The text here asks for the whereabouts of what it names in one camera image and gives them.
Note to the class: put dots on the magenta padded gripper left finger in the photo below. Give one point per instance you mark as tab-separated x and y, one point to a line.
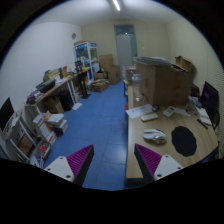
74	167

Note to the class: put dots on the black monitor on right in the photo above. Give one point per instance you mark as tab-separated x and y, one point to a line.
210	102

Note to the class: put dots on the open cardboard box on floor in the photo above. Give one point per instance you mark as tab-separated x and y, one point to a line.
100	85

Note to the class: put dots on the wooden desk on left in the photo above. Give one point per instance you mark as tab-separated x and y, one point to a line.
65	81

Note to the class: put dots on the black pen on table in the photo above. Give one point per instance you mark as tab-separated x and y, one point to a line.
204	125

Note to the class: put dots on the stack of books on floor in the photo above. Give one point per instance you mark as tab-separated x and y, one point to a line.
57	123

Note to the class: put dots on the clear plastic water bottle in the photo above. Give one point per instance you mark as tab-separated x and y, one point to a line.
137	84

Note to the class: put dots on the black monitor on left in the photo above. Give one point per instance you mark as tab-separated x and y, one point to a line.
6	111

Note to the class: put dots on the white remote control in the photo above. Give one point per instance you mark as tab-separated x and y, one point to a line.
149	117

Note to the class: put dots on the white shelf with books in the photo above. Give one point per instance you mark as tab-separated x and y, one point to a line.
18	142

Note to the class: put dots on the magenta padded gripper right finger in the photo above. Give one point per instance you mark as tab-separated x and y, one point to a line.
153	165

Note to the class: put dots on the large cardboard box on table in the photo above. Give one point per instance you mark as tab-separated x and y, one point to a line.
163	85

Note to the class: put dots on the ceiling fluorescent light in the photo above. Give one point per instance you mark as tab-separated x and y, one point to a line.
116	5

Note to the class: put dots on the stacked cardboard boxes by door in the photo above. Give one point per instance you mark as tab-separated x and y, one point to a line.
107	64

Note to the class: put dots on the round black mouse pad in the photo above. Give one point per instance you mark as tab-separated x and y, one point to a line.
184	141

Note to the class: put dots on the white calculator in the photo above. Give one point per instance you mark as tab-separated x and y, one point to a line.
168	112

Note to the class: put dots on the white paper sheet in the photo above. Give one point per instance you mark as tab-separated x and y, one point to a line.
139	111

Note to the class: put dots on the grey door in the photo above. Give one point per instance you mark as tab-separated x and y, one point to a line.
126	43

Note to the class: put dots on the small cardboard box on top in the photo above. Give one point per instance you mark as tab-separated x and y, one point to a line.
184	63

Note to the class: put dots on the black monitor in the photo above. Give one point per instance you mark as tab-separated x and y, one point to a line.
6	111
210	102

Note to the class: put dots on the round wall clock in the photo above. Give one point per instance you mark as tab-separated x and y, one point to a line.
74	36

